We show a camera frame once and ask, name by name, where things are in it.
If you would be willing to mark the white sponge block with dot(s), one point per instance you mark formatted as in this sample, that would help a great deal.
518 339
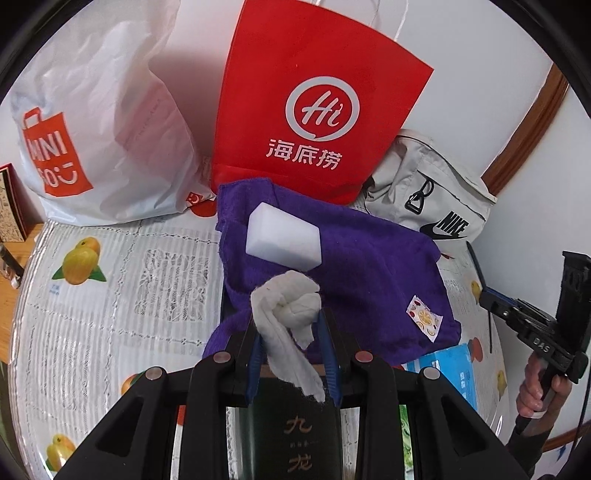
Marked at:
281 237

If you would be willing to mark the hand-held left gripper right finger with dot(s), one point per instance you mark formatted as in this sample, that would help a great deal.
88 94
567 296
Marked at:
328 364

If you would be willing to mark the wooden door frame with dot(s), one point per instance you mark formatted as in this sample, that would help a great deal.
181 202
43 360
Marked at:
531 129

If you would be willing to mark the person's right forearm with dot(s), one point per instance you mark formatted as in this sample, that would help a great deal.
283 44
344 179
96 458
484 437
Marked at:
531 452

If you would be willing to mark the fruit print tablecloth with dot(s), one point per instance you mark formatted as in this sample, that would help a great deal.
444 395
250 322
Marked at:
138 300

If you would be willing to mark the grey waist bag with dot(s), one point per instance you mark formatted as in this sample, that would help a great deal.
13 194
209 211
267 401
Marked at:
429 194

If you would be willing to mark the purple towel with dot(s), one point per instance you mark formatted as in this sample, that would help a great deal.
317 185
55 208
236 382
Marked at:
369 277

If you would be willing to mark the blue tissue pack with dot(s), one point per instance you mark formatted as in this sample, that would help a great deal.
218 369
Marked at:
455 369

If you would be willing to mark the white plastic shopping bag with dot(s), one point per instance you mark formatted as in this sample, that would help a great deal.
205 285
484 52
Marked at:
106 115

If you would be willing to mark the person's right hand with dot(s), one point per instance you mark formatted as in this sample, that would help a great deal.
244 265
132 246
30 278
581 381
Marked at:
531 397

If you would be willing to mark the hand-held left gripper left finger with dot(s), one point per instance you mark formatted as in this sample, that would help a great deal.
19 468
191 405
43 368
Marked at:
255 369

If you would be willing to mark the red paper bag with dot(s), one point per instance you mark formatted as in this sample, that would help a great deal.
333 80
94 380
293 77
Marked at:
318 69

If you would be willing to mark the fruit print sachet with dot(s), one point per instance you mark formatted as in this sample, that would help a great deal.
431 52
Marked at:
425 318

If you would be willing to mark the patterned box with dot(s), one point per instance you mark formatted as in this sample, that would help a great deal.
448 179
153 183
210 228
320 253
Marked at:
11 203

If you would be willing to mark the white cloth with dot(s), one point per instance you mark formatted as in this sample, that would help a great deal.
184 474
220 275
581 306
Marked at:
286 300

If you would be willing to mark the dark green tin box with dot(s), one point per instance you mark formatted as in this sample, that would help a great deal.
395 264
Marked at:
263 438

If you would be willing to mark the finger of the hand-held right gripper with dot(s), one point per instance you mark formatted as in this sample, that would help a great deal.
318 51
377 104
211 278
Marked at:
503 314
501 295

